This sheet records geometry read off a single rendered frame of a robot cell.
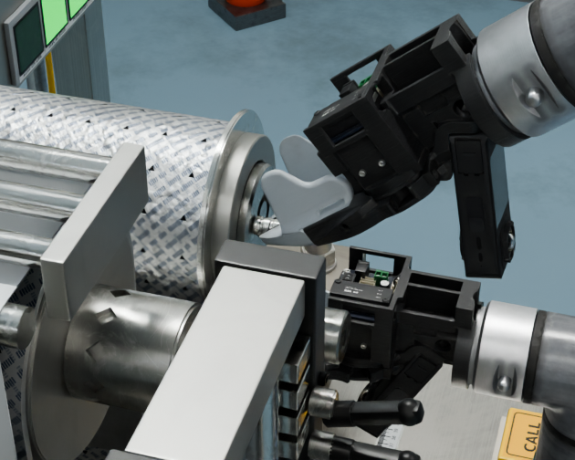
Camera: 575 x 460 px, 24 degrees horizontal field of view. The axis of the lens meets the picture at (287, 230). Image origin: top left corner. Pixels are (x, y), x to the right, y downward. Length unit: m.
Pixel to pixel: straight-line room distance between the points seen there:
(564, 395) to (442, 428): 0.28
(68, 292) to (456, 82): 0.31
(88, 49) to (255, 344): 1.38
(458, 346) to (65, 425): 0.40
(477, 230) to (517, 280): 2.06
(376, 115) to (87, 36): 1.12
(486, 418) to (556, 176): 2.00
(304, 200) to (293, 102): 2.61
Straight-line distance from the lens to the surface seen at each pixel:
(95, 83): 1.96
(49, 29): 1.39
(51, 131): 0.97
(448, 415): 1.32
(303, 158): 0.93
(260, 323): 0.58
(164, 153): 0.93
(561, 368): 1.04
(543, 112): 0.81
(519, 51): 0.80
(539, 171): 3.29
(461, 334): 1.04
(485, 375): 1.05
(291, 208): 0.90
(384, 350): 1.05
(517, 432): 1.28
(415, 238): 3.02
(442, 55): 0.82
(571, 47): 0.78
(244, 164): 0.93
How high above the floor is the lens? 1.82
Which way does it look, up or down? 37 degrees down
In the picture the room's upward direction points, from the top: straight up
